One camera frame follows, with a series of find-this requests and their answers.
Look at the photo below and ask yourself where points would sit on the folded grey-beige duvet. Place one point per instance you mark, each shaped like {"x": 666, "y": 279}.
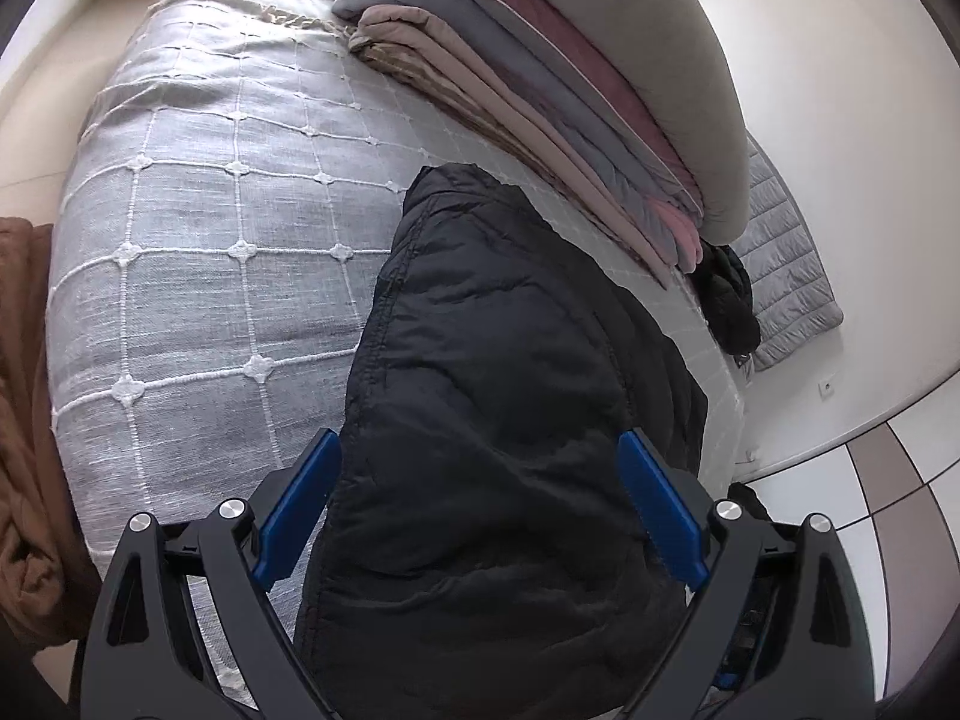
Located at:
{"x": 637, "y": 52}

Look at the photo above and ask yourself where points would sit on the brown cloth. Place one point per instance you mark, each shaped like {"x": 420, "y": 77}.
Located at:
{"x": 30, "y": 427}

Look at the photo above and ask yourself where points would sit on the folded dusty pink quilt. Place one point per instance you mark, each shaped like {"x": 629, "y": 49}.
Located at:
{"x": 420, "y": 34}

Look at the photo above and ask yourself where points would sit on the folded brown striped blanket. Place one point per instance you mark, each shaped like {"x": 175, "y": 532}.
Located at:
{"x": 420, "y": 71}

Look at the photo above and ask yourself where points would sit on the bed with grey checked bedspread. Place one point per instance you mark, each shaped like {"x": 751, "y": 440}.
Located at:
{"x": 210, "y": 202}

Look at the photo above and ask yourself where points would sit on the folded mauve blanket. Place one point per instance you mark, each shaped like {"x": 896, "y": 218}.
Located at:
{"x": 525, "y": 7}

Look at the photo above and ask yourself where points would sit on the black puffer jacket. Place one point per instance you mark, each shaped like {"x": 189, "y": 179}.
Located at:
{"x": 487, "y": 390}

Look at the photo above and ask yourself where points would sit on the grey quilted mat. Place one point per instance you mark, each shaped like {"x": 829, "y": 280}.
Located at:
{"x": 787, "y": 255}

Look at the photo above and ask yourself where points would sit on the small black garment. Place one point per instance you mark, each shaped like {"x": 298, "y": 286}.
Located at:
{"x": 727, "y": 300}

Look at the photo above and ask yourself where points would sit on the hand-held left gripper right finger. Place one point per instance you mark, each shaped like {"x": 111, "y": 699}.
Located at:
{"x": 664, "y": 510}

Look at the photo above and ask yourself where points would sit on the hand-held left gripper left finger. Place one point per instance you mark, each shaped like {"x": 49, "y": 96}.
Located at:
{"x": 296, "y": 510}

